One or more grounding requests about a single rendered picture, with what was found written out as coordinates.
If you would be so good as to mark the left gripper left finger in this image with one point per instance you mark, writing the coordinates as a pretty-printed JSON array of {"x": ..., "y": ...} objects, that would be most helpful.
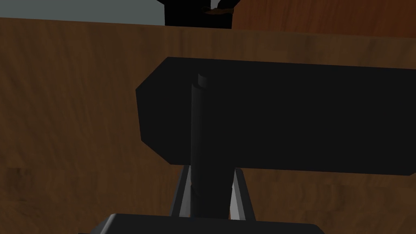
[{"x": 184, "y": 198}]

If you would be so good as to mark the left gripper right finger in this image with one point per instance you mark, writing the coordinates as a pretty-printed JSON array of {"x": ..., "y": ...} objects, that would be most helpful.
[{"x": 239, "y": 201}]

